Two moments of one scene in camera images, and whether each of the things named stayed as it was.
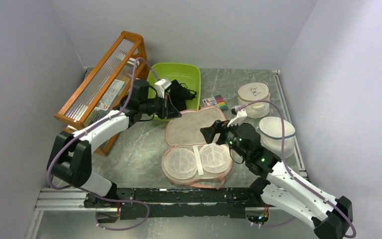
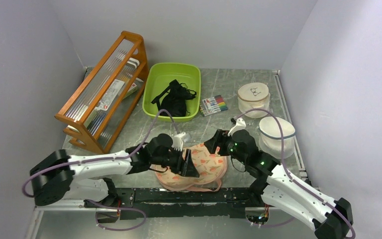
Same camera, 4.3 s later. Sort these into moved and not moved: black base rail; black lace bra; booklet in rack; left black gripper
Moved: left black gripper
Not moved: black base rail; booklet in rack; black lace bra
